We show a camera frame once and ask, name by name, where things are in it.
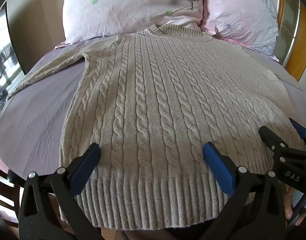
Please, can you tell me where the window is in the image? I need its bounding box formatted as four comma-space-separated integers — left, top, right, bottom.
0, 12, 19, 105

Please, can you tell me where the wooden chair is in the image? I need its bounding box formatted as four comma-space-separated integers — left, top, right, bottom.
0, 164, 21, 232

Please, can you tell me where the pink floral pillow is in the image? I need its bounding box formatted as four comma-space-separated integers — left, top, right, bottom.
202, 0, 280, 62

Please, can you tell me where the beige cable knit sweater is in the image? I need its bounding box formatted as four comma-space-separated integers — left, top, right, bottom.
6, 24, 306, 231

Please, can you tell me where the purple bed sheet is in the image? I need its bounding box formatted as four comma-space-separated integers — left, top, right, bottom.
0, 36, 306, 188

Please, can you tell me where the person's right hand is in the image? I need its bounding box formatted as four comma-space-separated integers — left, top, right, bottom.
284, 188, 306, 227

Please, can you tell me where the wooden headboard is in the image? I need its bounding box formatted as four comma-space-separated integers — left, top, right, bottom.
275, 0, 306, 82

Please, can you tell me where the white floral pillow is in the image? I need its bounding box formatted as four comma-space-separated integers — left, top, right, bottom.
62, 0, 206, 44

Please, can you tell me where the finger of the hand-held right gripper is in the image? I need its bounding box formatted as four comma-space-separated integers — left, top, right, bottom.
259, 126, 306, 160
289, 118, 306, 146

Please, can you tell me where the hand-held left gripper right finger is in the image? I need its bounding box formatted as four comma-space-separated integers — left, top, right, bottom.
200, 141, 288, 240

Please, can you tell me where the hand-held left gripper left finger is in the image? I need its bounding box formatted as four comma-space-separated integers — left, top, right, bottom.
19, 142, 103, 240

